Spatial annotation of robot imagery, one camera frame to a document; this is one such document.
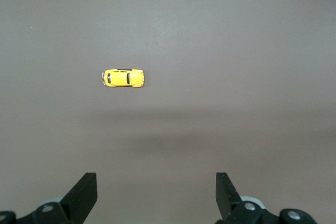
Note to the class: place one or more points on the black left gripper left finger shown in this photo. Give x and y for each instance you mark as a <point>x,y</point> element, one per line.
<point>76,203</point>

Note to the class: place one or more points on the yellow beetle toy car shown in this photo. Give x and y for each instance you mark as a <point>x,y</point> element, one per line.
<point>122,78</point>

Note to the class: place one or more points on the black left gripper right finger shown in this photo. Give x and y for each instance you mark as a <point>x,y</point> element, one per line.
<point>231,205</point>

